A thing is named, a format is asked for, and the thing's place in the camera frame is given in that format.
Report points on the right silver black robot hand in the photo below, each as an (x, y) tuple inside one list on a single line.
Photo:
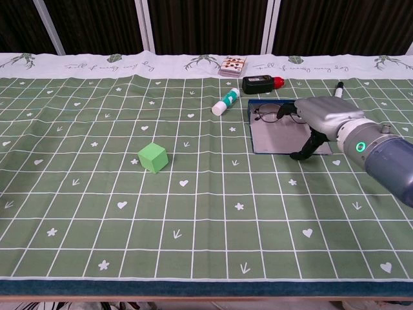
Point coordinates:
[(329, 114)]

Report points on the black ink bottle red cap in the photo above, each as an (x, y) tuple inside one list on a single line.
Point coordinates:
[(258, 84)]

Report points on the playing card deck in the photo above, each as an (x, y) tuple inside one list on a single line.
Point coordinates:
[(233, 64)]

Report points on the white marker black cap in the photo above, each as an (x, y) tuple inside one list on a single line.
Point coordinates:
[(338, 91)]

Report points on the thin-framed eyeglasses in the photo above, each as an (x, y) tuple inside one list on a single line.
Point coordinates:
[(267, 113)]

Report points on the green checked tablecloth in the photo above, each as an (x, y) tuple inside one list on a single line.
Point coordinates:
[(193, 210)]

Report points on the white partition post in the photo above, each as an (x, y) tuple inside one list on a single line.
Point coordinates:
[(270, 26), (48, 26), (143, 26)]

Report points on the grey glasses case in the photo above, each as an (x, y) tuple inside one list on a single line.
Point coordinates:
[(277, 139)]

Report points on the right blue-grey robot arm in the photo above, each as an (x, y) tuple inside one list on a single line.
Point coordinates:
[(387, 161)]

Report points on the white green glue stick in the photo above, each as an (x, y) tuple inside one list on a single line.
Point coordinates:
[(227, 100)]

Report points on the green cube block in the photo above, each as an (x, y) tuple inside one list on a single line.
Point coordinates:
[(153, 158)]

